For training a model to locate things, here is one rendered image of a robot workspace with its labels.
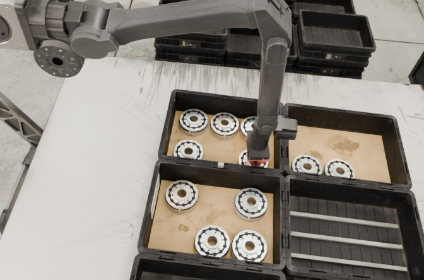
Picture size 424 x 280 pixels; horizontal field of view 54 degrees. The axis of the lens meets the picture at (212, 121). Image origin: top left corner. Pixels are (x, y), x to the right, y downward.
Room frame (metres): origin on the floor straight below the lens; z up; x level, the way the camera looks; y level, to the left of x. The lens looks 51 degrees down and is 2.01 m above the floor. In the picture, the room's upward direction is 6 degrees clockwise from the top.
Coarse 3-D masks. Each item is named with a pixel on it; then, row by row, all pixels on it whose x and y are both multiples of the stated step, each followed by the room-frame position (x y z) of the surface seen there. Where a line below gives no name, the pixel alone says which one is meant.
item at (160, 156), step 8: (208, 96) 0.98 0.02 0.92; (216, 96) 0.98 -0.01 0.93; (224, 96) 0.99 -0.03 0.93; (232, 96) 0.99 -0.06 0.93; (240, 96) 1.00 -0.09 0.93; (168, 104) 0.92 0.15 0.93; (280, 104) 0.98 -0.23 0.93; (168, 112) 0.89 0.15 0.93; (280, 112) 0.94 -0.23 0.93; (168, 120) 0.85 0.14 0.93; (160, 144) 0.75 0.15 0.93; (280, 144) 0.80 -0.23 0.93; (160, 152) 0.72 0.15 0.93; (280, 152) 0.77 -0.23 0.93; (176, 160) 0.70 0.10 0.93; (184, 160) 0.70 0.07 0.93; (192, 160) 0.71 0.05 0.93; (200, 160) 0.71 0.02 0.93; (208, 160) 0.71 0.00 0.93; (280, 160) 0.74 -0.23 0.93; (248, 168) 0.70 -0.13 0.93; (256, 168) 0.70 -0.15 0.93; (264, 168) 0.71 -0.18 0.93; (272, 168) 0.71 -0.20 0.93; (280, 168) 0.71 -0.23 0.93
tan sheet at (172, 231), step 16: (160, 192) 0.64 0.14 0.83; (208, 192) 0.66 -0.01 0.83; (224, 192) 0.66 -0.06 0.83; (160, 208) 0.58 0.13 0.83; (208, 208) 0.60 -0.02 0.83; (224, 208) 0.61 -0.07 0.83; (272, 208) 0.62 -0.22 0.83; (160, 224) 0.53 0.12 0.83; (176, 224) 0.54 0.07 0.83; (192, 224) 0.54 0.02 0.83; (208, 224) 0.55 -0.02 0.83; (224, 224) 0.55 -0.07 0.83; (240, 224) 0.56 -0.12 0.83; (256, 224) 0.57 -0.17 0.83; (272, 224) 0.57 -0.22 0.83; (160, 240) 0.48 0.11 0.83; (176, 240) 0.48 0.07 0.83; (192, 240) 0.49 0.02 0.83; (272, 240) 0.52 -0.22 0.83; (272, 256) 0.47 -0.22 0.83
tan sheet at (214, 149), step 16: (176, 112) 0.97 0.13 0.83; (176, 128) 0.90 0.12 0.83; (208, 128) 0.92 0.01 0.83; (176, 144) 0.83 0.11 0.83; (208, 144) 0.84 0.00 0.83; (224, 144) 0.85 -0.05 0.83; (240, 144) 0.86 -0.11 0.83; (272, 144) 0.87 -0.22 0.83; (224, 160) 0.79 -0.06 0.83; (272, 160) 0.81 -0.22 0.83
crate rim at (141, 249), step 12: (156, 168) 0.66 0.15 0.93; (204, 168) 0.68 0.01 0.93; (216, 168) 0.69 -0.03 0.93; (228, 168) 0.69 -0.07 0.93; (240, 168) 0.70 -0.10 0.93; (156, 180) 0.62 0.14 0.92; (144, 216) 0.50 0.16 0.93; (144, 228) 0.47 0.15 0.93; (144, 252) 0.40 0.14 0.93; (156, 252) 0.41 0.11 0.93; (168, 252) 0.41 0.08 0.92; (180, 252) 0.41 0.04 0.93; (240, 264) 0.40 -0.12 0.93; (252, 264) 0.40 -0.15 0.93; (264, 264) 0.40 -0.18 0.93; (276, 264) 0.41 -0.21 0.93
